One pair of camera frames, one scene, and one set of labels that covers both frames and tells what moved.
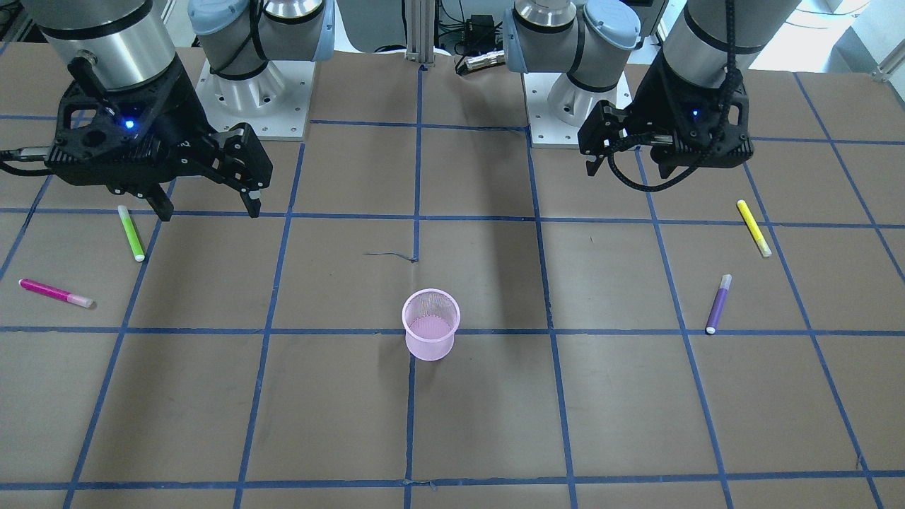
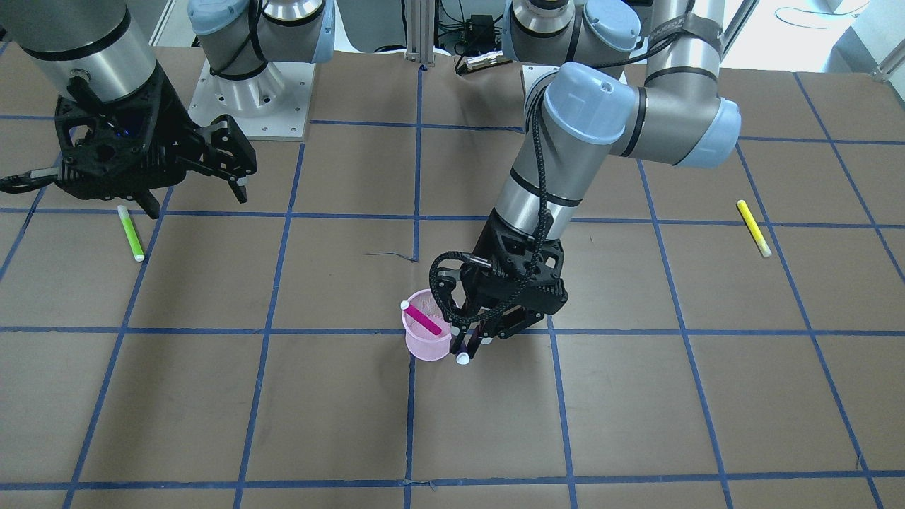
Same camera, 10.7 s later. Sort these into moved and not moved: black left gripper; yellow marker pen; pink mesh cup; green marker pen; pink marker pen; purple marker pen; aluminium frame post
Moved: black left gripper; pink marker pen; purple marker pen
Not moved: yellow marker pen; pink mesh cup; green marker pen; aluminium frame post
